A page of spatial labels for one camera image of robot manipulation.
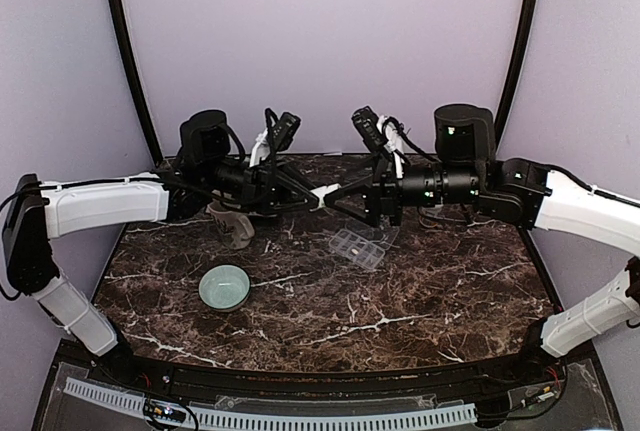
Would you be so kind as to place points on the black front rail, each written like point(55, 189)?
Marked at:
point(479, 380)

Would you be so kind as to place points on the white ceramic mug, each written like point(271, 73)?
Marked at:
point(235, 229)

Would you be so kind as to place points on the clear plastic pill organizer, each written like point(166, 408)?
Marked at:
point(371, 242)

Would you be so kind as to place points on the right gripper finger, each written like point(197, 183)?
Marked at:
point(362, 215)
point(360, 186)

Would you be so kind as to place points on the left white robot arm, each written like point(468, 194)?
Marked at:
point(38, 212)

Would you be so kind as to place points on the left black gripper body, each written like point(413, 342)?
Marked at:
point(252, 191)

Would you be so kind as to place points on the black frame post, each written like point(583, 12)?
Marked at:
point(514, 69)
point(128, 61)

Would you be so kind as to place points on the right black frame post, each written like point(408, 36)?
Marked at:
point(514, 69)

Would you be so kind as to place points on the small white vial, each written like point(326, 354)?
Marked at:
point(321, 192)

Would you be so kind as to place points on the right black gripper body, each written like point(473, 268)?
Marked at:
point(456, 184)

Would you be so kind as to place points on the celadon bowl front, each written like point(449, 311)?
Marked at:
point(224, 288)

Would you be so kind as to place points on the left black frame post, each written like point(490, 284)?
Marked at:
point(128, 61)

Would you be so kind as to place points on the white pill bottle orange label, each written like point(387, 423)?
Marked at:
point(429, 218)

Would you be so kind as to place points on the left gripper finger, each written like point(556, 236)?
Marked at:
point(281, 207)
point(298, 185)

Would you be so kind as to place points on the white slotted cable duct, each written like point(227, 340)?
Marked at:
point(235, 413)

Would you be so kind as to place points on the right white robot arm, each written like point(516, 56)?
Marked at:
point(527, 195)

